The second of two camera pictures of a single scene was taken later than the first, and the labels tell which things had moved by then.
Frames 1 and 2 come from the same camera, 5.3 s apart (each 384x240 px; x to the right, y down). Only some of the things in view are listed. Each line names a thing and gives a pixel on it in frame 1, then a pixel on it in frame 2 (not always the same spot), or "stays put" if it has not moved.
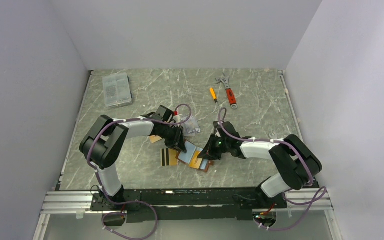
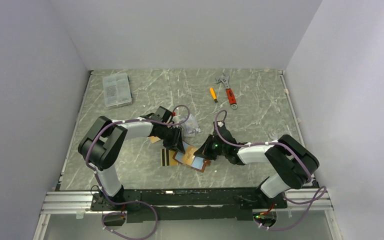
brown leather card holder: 191,157 stays put
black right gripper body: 217,146 stays put
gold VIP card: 195,162 → 188,156
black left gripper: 177,141 stays put
